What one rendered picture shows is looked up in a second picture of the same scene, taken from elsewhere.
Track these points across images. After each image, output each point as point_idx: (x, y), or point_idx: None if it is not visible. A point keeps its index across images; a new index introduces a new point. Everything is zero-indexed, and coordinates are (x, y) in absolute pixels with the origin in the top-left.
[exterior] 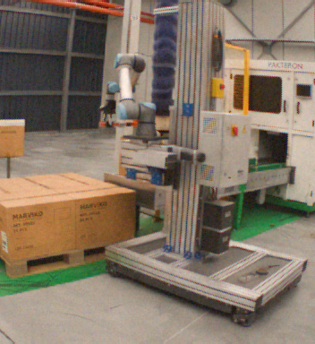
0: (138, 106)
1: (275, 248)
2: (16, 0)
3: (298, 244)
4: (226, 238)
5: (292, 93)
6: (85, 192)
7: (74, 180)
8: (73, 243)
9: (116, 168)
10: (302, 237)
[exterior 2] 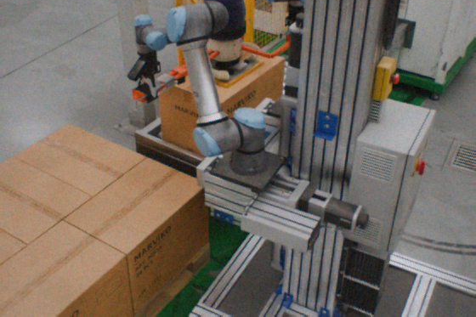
0: (237, 130)
1: (413, 206)
2: None
3: (446, 188)
4: (382, 286)
5: None
6: (129, 214)
7: (88, 162)
8: (130, 311)
9: (128, 69)
10: (447, 166)
